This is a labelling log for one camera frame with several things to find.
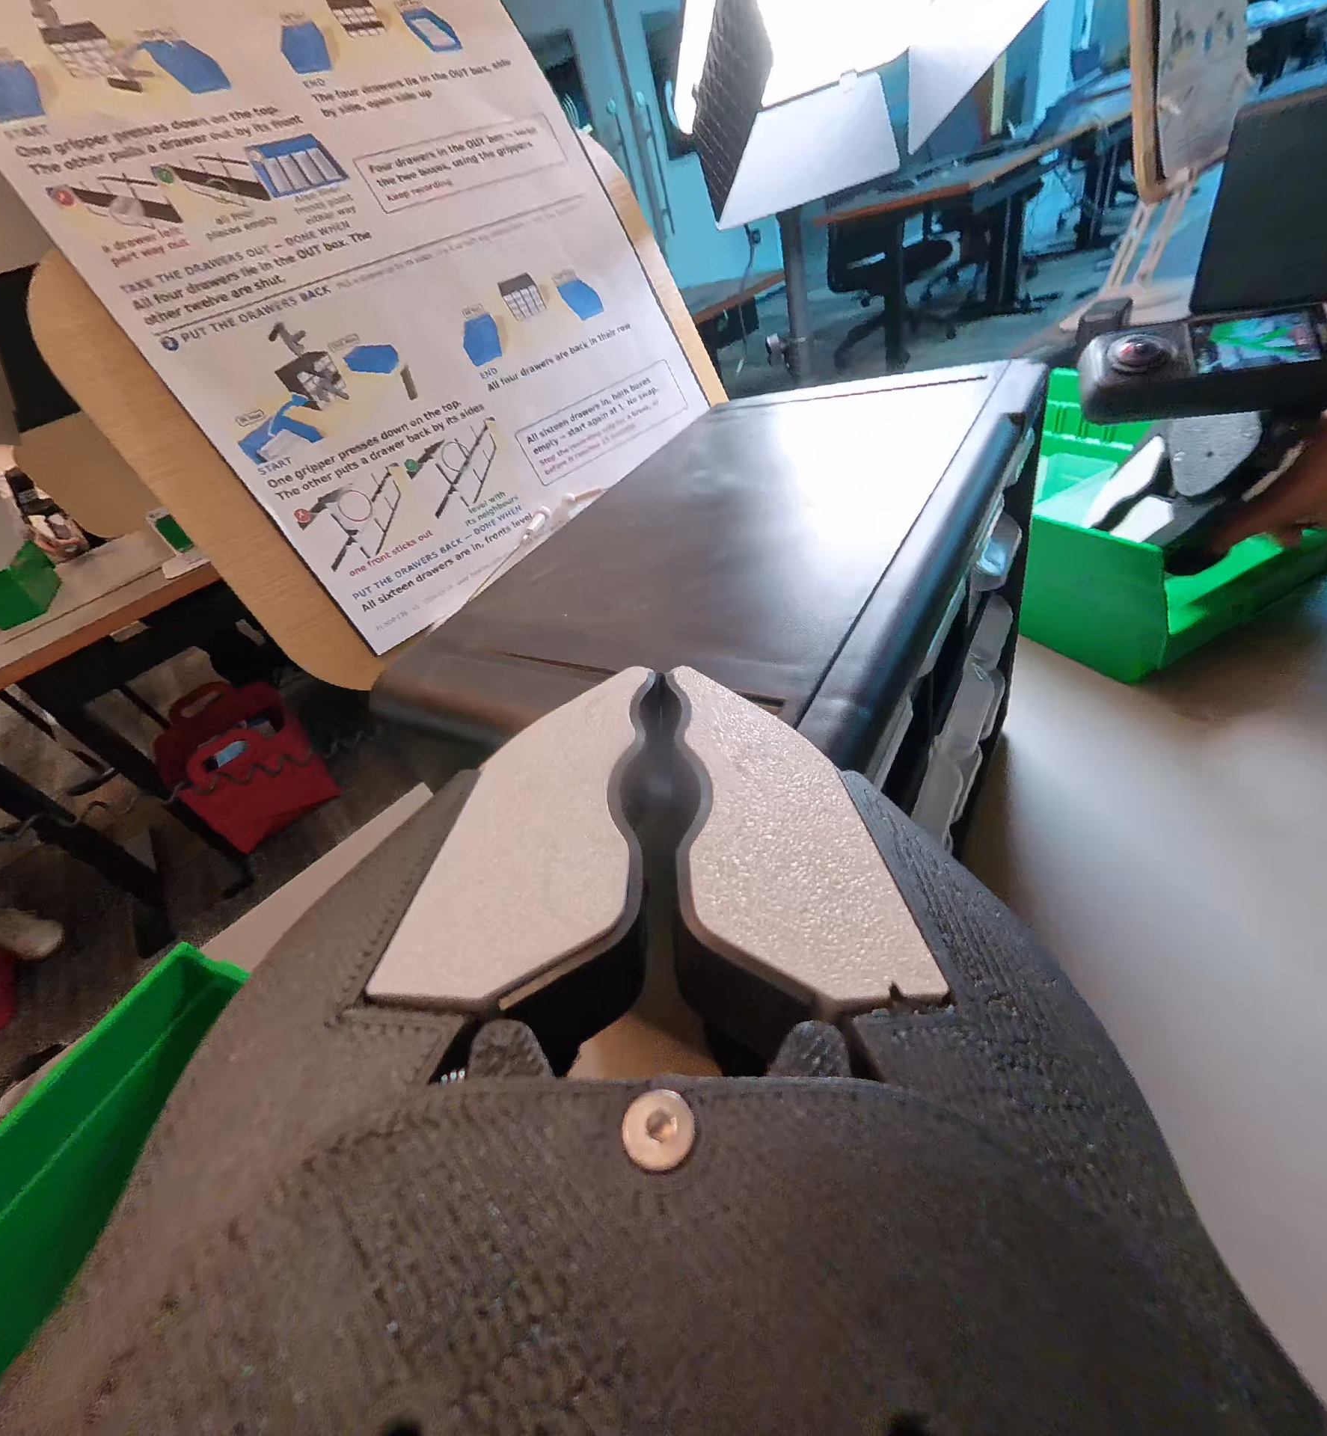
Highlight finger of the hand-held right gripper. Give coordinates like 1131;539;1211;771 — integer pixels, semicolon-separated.
1088;435;1174;529
1113;494;1181;552

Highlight person's right hand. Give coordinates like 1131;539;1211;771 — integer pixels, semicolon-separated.
1213;400;1327;552

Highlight white softbox light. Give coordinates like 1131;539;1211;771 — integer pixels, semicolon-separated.
676;0;1053;230

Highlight white poster clip stand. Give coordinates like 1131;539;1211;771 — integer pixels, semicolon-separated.
512;482;610;554

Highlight wooden office desk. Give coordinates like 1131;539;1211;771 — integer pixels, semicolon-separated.
820;105;1139;310

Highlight green plastic bin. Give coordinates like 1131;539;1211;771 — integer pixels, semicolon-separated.
1018;365;1327;687
0;942;251;1436

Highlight wooden easel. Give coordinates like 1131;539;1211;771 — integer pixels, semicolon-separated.
1057;0;1262;330

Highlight set of clear cabinet drawers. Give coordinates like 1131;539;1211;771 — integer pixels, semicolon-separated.
908;425;1041;837

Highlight wooden side table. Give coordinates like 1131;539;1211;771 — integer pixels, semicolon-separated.
0;521;229;720

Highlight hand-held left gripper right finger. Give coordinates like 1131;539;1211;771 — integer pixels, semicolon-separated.
664;667;953;1069

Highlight black office chair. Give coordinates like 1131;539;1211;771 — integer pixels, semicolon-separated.
826;230;957;304

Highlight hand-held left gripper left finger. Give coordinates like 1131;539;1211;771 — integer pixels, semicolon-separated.
364;667;659;1069

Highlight printed instruction poster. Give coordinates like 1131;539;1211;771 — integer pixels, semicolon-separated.
0;0;713;660

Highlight black board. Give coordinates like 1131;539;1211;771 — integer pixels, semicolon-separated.
1189;72;1327;318

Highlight black drawer cabinet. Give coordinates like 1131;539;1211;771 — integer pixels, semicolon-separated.
374;361;1053;857

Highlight small green box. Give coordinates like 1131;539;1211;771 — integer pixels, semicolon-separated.
0;539;61;632

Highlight red bag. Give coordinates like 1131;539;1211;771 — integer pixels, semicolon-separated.
153;683;342;857

